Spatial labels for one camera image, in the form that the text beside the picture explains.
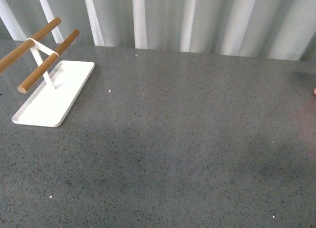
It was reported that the white rack with wooden bars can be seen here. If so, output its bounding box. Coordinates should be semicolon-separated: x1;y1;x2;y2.
0;17;95;127

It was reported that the white pleated curtain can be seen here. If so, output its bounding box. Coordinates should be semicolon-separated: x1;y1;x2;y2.
0;0;316;61

